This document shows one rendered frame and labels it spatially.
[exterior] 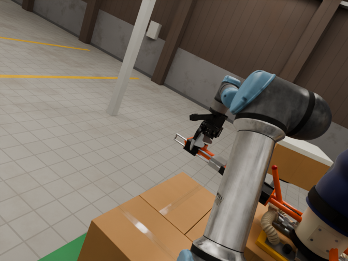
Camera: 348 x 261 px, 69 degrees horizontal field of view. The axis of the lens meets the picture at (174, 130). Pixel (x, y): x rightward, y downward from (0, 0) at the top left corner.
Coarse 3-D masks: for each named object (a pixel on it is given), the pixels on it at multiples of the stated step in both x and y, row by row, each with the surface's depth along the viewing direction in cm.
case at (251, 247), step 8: (264, 208) 119; (256, 216) 110; (256, 224) 105; (256, 232) 100; (280, 232) 107; (248, 240) 94; (280, 240) 102; (288, 240) 104; (248, 248) 90; (256, 248) 92; (296, 248) 101; (248, 256) 91; (256, 256) 89; (264, 256) 90
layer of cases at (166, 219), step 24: (144, 192) 175; (168, 192) 185; (192, 192) 198; (120, 216) 147; (144, 216) 154; (168, 216) 162; (192, 216) 172; (96, 240) 136; (120, 240) 132; (144, 240) 138; (168, 240) 145; (192, 240) 152
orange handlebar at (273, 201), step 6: (204, 150) 118; (204, 156) 114; (276, 204) 99; (282, 204) 102; (288, 204) 101; (282, 210) 98; (288, 210) 97; (294, 210) 100; (294, 216) 96; (300, 216) 96; (330, 252) 84; (336, 252) 84; (330, 258) 81; (336, 258) 81
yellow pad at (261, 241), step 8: (264, 232) 99; (256, 240) 94; (264, 240) 94; (264, 248) 92; (272, 248) 92; (280, 248) 93; (288, 248) 91; (272, 256) 91; (280, 256) 90; (288, 256) 91
